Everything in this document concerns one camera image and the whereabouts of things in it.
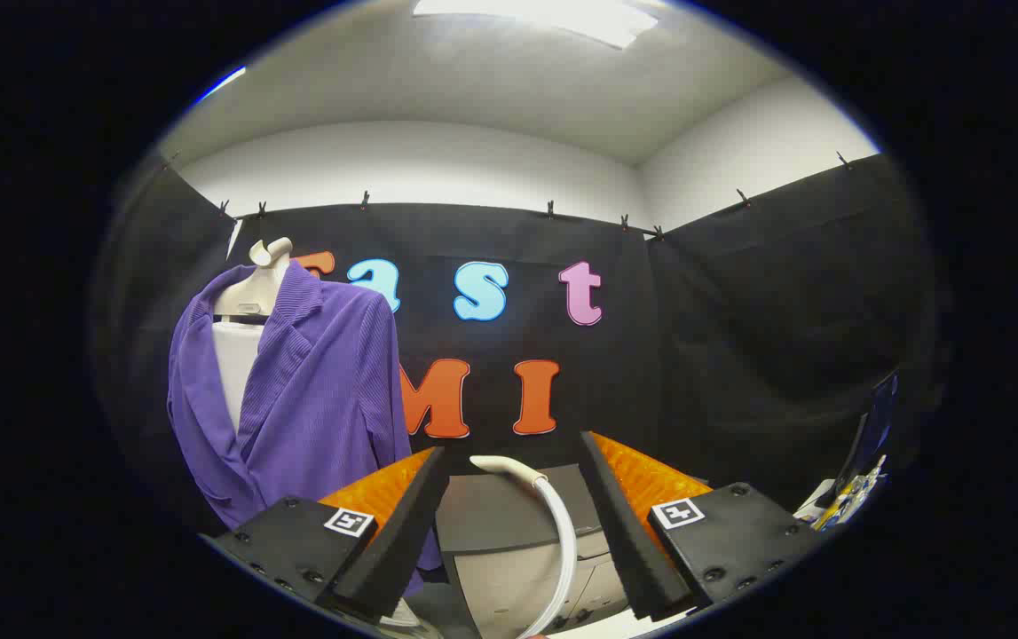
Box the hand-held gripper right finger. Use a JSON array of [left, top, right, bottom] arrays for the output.
[[580, 430, 829, 622]]

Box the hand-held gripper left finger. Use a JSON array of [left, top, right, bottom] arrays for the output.
[[200, 446, 452, 622]]

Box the white steamer hose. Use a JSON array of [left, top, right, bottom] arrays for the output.
[[517, 475, 579, 638]]

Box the purple corduroy jacket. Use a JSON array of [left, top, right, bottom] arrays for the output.
[[167, 259, 445, 597]]

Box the beige cabinet with dark top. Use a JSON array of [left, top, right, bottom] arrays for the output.
[[433, 463, 638, 638]]

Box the white side table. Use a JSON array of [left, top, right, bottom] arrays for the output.
[[793, 454, 891, 533]]

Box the yellow bottle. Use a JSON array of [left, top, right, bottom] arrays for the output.
[[815, 493, 866, 533]]

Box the dark monitor screen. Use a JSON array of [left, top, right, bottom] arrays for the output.
[[837, 371, 902, 498]]

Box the ceiling light panel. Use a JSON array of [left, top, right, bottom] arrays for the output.
[[411, 0, 660, 50]]

